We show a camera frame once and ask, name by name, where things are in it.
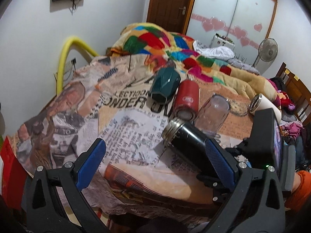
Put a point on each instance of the red plush toy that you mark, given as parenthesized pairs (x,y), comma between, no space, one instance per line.
(285,101)

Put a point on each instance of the white radiator heater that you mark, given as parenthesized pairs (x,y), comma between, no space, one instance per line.
(221,40)

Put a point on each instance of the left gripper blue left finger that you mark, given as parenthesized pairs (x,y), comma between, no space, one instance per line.
(88,162)

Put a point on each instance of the dark green faceted cup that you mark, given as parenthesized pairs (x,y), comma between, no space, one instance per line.
(165,84)

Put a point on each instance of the wooden headboard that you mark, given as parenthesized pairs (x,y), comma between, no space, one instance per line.
(298,92)

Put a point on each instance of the red thermos cup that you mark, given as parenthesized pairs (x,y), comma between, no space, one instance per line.
(186,104)

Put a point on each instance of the red box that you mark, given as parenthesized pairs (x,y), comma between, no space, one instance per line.
(13,177)

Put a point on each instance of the brown wooden door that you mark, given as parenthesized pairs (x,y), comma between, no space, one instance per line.
(172,15)

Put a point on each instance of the newspaper print tablecloth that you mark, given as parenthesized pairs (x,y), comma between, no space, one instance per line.
(108,99)

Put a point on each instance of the colourful patchwork blanket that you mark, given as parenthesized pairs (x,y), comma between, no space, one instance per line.
(151,39)

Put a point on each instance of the grey crumpled bedding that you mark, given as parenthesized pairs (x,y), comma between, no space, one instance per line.
(240,65)

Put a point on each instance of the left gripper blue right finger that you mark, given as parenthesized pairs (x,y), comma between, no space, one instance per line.
(219,163)

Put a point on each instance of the black steel thermos cup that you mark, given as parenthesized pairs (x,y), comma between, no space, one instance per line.
(189,143)

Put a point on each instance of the orange jacket sleeve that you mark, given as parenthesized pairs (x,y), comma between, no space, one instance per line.
(300,192)

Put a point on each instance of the frosted sliding wardrobe doors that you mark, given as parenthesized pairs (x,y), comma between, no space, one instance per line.
(246,22)

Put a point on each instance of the standing electric fan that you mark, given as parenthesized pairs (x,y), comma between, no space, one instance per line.
(267,51)

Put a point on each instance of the clear plastic cup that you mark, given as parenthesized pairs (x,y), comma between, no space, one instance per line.
(212,114)

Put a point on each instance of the white patterned garment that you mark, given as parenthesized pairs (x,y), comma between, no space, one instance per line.
(221,52)

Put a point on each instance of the white thermos cup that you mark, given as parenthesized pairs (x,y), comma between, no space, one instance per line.
(261,102)

